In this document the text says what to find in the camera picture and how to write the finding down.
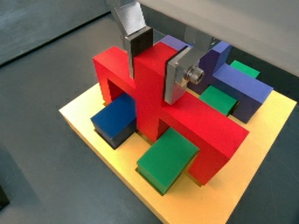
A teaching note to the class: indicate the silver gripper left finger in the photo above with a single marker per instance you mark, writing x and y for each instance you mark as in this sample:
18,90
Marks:
136,34

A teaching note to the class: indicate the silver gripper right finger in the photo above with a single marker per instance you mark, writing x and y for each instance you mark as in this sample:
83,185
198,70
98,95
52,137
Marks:
182,66

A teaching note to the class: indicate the red E-shaped block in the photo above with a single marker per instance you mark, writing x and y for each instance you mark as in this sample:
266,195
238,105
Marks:
202,124

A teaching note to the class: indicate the yellow base board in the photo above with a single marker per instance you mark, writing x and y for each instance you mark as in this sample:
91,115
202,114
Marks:
188,203

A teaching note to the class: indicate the purple cross block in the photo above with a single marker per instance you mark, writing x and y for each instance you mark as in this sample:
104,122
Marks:
234,80

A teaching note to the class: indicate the blue long block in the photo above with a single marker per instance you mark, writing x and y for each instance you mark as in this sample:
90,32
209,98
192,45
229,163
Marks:
115,120

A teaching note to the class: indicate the green long block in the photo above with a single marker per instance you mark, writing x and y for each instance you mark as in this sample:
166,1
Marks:
167,159

